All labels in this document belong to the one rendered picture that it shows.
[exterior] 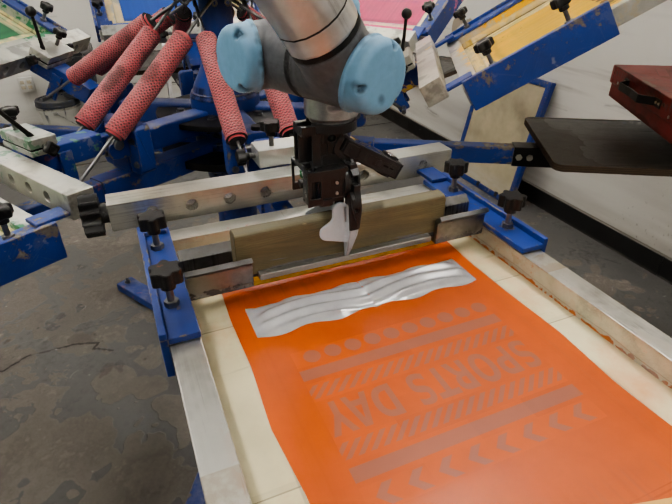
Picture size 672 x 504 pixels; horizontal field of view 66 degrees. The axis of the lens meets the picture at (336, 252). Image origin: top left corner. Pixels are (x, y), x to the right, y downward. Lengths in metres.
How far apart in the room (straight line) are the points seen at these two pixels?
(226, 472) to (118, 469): 1.35
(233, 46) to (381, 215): 0.36
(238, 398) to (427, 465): 0.23
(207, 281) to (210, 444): 0.27
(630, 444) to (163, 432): 1.53
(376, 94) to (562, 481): 0.43
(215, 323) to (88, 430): 1.31
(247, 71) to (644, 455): 0.59
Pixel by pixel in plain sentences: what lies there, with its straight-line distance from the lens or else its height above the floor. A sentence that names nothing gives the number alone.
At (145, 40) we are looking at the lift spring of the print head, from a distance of 1.44.
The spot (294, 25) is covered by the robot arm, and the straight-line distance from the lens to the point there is 0.48.
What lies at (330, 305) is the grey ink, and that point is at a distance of 0.76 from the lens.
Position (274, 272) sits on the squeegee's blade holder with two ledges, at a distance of 0.77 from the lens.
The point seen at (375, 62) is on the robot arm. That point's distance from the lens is 0.50.
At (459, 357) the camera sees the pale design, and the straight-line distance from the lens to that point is 0.70.
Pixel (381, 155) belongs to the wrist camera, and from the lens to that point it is 0.77.
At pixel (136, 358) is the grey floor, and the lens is 2.22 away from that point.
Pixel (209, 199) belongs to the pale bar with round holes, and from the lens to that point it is 0.95.
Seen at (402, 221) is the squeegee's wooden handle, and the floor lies 1.03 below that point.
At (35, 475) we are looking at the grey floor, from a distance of 1.97.
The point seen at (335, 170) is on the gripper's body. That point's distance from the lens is 0.72.
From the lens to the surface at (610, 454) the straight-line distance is 0.65.
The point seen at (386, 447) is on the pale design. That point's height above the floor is 0.95.
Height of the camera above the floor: 1.42
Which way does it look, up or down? 31 degrees down
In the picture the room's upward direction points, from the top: straight up
